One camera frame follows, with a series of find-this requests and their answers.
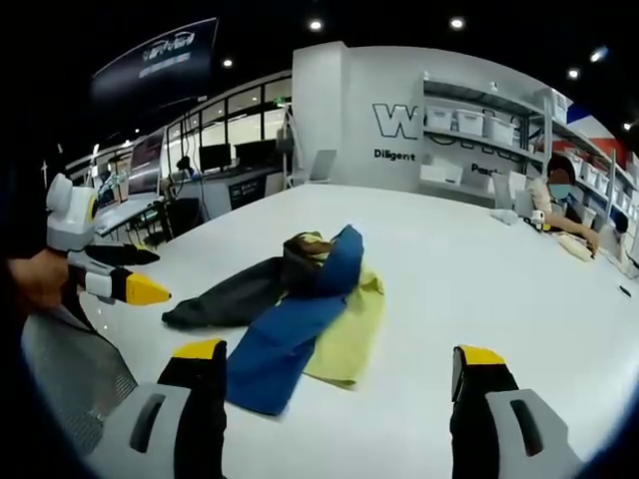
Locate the grey mesh chair back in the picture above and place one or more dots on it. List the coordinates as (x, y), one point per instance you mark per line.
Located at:
(75, 369)

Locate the black computer monitor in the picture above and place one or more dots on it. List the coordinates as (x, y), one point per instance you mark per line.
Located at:
(255, 153)
(215, 157)

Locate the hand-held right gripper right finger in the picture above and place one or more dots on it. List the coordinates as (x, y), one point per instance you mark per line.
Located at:
(499, 429)

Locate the row of white storage bins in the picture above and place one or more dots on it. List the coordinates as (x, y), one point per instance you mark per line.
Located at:
(469, 122)

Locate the white open box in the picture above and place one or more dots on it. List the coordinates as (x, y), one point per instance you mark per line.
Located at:
(439, 173)

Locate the beige cloth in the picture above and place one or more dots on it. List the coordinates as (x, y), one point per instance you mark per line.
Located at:
(574, 247)

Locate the person's left hand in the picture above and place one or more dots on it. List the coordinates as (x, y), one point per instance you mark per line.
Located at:
(45, 282)

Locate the dark hanging screen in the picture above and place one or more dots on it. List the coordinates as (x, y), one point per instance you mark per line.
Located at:
(155, 62)

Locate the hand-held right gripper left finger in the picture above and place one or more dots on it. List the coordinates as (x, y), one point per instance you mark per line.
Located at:
(150, 434)

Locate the light grey cloth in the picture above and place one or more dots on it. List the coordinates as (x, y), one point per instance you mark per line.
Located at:
(505, 217)

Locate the blue garment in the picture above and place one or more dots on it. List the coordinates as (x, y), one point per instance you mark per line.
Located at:
(279, 344)

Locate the white side desk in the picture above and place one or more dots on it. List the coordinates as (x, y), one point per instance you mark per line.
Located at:
(125, 212)

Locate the grey metal shelf rack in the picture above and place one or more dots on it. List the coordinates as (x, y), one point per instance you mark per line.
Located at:
(541, 144)

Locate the dark standing poster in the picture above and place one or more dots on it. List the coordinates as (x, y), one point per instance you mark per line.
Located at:
(146, 164)

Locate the brown patterned garment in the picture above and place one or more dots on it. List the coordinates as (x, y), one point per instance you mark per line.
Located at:
(305, 246)

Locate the yellow garment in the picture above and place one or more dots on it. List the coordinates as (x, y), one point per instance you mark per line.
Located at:
(349, 339)

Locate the dark grey garment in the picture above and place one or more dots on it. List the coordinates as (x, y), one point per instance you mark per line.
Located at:
(234, 299)

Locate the black pen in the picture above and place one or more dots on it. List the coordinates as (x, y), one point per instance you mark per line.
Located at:
(625, 290)

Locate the ceiling spotlight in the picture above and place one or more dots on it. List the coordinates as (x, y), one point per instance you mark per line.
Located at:
(598, 54)
(573, 74)
(456, 22)
(227, 63)
(315, 24)

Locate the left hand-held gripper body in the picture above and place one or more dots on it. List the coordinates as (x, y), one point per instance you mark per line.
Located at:
(70, 209)

